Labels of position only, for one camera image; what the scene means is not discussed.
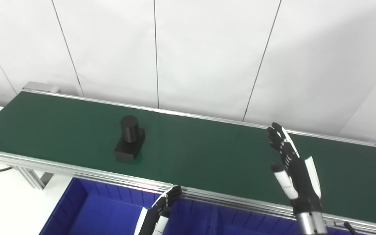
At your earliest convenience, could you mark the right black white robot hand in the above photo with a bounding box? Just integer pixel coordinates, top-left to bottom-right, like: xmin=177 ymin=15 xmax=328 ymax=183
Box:
xmin=267 ymin=122 xmax=323 ymax=216

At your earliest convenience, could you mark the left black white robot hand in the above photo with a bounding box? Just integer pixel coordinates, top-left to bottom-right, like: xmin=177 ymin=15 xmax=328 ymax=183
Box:
xmin=134 ymin=185 xmax=183 ymax=235

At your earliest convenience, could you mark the black cylinder-on-block part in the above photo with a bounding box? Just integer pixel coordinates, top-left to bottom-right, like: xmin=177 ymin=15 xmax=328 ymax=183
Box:
xmin=114 ymin=115 xmax=146 ymax=161

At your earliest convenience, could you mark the blue plastic bin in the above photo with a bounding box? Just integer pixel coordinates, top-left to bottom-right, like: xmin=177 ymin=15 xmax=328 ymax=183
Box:
xmin=208 ymin=205 xmax=352 ymax=235
xmin=39 ymin=177 xmax=215 ymax=235

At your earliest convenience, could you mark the green conveyor belt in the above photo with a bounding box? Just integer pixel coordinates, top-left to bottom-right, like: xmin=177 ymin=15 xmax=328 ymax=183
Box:
xmin=0 ymin=82 xmax=376 ymax=235
xmin=0 ymin=91 xmax=376 ymax=227

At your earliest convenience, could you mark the aluminium conveyor leg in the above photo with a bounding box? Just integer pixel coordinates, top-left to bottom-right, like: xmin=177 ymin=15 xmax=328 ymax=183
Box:
xmin=12 ymin=166 xmax=54 ymax=190

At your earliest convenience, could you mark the grey conveyor motor box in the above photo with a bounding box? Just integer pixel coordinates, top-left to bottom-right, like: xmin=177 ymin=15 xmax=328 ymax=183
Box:
xmin=23 ymin=82 xmax=60 ymax=94

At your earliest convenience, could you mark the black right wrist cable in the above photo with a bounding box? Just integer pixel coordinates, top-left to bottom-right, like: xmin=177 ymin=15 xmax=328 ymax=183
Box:
xmin=343 ymin=222 xmax=359 ymax=235

